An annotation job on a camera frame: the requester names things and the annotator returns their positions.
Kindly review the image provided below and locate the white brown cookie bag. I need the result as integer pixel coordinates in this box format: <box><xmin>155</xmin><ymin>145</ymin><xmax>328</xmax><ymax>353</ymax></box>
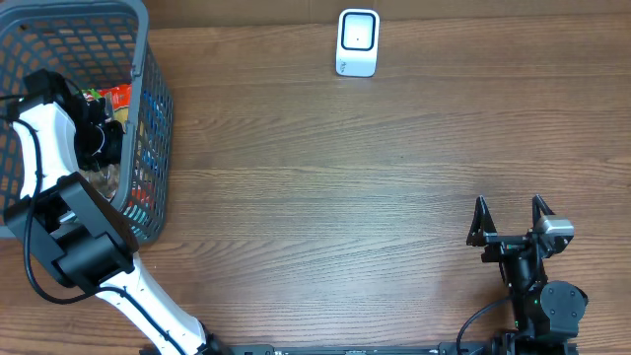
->
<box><xmin>80</xmin><ymin>164</ymin><xmax>120</xmax><ymax>201</ymax></box>

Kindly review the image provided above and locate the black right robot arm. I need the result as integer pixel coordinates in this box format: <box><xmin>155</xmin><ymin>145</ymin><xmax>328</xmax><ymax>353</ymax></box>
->
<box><xmin>466</xmin><ymin>194</ymin><xmax>589</xmax><ymax>354</ymax></box>

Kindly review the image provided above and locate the grey plastic basket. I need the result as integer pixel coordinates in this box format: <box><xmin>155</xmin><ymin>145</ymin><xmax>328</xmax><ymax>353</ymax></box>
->
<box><xmin>1</xmin><ymin>0</ymin><xmax>174</xmax><ymax>244</ymax></box>

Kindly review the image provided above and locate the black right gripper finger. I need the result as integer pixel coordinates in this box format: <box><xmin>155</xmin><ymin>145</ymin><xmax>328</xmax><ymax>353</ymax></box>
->
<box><xmin>531</xmin><ymin>194</ymin><xmax>554</xmax><ymax>232</ymax></box>
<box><xmin>466</xmin><ymin>195</ymin><xmax>497</xmax><ymax>247</ymax></box>

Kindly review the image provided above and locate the white barcode scanner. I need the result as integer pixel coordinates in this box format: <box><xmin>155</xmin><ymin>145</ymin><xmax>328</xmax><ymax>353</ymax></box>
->
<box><xmin>335</xmin><ymin>8</ymin><xmax>381</xmax><ymax>78</ymax></box>

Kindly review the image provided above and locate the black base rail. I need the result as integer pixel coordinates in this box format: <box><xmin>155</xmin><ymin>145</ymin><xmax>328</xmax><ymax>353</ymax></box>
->
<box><xmin>140</xmin><ymin>342</ymin><xmax>581</xmax><ymax>355</ymax></box>

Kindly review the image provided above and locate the orange pasta packet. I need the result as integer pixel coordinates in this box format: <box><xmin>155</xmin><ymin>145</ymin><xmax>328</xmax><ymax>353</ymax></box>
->
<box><xmin>83</xmin><ymin>84</ymin><xmax>132</xmax><ymax>132</ymax></box>

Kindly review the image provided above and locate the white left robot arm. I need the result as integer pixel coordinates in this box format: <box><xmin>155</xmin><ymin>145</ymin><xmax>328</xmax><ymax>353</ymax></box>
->
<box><xmin>4</xmin><ymin>69</ymin><xmax>225</xmax><ymax>354</ymax></box>

